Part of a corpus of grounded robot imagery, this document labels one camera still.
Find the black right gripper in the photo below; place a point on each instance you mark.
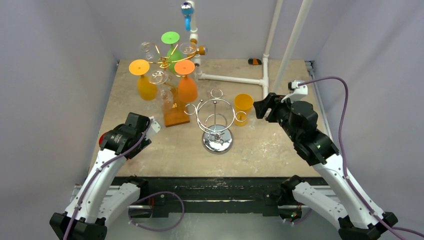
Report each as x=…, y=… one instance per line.
x=269, y=110

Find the yellow plastic goblet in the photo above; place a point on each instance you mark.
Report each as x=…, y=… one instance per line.
x=243, y=103

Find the chrome spiral glass rack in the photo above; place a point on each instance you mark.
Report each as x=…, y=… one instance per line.
x=217, y=138

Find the orange plastic goblet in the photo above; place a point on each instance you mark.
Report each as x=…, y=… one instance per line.
x=187, y=88

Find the clear wine glass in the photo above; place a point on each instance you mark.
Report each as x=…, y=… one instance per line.
x=164, y=96
x=188, y=48

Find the green plastic goblet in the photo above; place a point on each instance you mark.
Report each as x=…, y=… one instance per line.
x=173, y=55

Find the yellow-orange plastic goblet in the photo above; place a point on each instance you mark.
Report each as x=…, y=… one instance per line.
x=146, y=90

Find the small clear glass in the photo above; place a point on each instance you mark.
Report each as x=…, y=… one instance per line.
x=149, y=52

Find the red plastic goblet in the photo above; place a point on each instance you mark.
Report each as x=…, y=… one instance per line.
x=100, y=139

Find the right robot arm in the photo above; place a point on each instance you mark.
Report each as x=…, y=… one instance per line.
x=354, y=215

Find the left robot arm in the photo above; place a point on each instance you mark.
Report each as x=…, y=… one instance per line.
x=92, y=211

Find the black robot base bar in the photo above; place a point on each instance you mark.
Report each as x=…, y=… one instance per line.
x=215, y=195

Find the yellow faucet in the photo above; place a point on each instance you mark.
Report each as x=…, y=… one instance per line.
x=200, y=49

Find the blue faucet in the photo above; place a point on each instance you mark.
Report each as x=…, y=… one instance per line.
x=187, y=10

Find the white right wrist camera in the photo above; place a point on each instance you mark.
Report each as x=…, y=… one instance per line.
x=297, y=91

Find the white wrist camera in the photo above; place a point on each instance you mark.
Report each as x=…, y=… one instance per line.
x=297, y=91
x=154, y=128

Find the gold wire wine glass rack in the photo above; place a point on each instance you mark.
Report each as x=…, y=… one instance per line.
x=175, y=116

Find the white PVC pipe frame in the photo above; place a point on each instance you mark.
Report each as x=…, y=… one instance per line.
x=264, y=82

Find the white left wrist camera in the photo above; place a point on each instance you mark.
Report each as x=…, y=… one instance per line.
x=154, y=128

